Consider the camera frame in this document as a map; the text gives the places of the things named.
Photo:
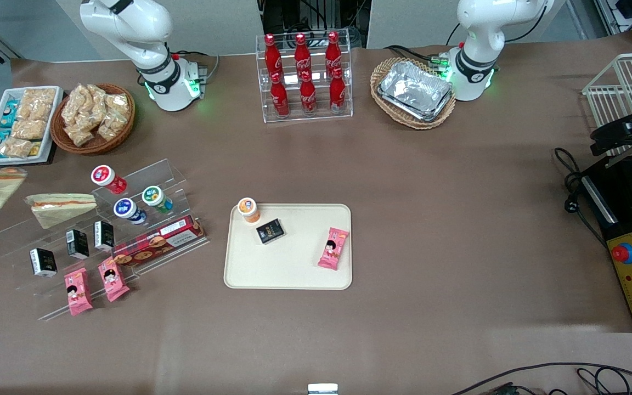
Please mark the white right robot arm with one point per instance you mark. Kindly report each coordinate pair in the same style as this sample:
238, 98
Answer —
154, 60

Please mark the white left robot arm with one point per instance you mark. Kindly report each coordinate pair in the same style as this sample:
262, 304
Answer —
478, 55

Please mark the beige plastic tray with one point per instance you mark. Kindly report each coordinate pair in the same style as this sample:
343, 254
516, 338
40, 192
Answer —
294, 263

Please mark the white plastic bin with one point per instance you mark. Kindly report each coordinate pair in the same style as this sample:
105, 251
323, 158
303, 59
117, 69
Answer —
14, 161

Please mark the clear cracker bag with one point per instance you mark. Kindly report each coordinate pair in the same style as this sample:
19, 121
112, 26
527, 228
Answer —
35, 101
14, 147
29, 129

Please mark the blue snack pack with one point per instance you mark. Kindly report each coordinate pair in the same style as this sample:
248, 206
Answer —
1, 137
10, 112

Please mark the clear acrylic tiered display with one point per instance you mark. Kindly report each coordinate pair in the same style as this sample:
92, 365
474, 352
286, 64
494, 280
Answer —
20, 241

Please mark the yellow snack pack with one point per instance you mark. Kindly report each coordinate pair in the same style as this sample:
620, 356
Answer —
35, 149

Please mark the black food warmer, yellow panel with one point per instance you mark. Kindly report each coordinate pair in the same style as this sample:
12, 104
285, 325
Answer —
631, 236

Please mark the black tissue pack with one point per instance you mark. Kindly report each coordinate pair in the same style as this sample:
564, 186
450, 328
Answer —
270, 231
77, 244
43, 262
104, 236

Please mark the clear puffed snack bag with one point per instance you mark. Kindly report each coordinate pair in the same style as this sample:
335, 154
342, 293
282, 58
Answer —
80, 134
117, 104
98, 99
77, 101
107, 127

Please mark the metal background shelf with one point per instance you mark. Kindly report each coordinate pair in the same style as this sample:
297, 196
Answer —
631, 16

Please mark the red lid drink cup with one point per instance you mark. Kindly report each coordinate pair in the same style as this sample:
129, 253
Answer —
105, 176

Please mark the brown wicker basket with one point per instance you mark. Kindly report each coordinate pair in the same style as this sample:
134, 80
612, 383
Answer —
99, 147

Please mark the pink snack pack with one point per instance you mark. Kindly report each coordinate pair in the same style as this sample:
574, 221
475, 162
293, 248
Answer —
113, 278
78, 291
333, 249

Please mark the blue lid drink cup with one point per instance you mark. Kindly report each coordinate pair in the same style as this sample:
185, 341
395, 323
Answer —
125, 209

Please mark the green lid drink cup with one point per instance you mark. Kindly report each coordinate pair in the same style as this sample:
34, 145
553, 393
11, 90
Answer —
154, 196

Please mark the red cookie box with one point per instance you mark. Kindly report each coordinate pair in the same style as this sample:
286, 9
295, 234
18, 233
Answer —
157, 241

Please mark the aluminium foil container stack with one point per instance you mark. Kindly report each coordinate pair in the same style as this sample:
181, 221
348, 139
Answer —
415, 90

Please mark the light wicker basket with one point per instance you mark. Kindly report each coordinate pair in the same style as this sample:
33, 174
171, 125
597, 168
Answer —
387, 112

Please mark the orange lid drink cup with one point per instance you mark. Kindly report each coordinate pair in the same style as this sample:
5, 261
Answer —
248, 208

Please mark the red cola bottle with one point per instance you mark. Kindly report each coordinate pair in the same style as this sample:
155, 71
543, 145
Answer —
302, 55
333, 52
272, 57
280, 99
338, 93
308, 96

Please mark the clear acrylic bottle rack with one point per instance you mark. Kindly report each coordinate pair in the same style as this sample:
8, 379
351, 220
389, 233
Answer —
324, 116

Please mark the black background equipment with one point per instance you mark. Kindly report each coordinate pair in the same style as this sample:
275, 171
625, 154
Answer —
316, 16

